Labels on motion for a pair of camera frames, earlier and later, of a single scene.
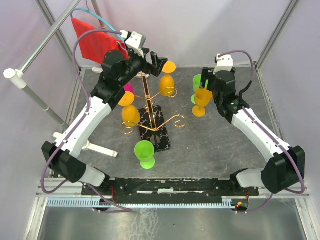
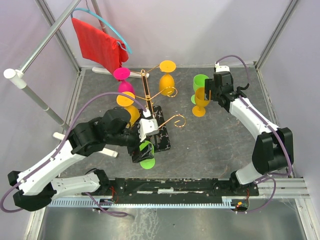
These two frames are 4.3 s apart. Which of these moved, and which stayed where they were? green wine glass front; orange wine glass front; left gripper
Moved: left gripper
Stayed: green wine glass front; orange wine glass front
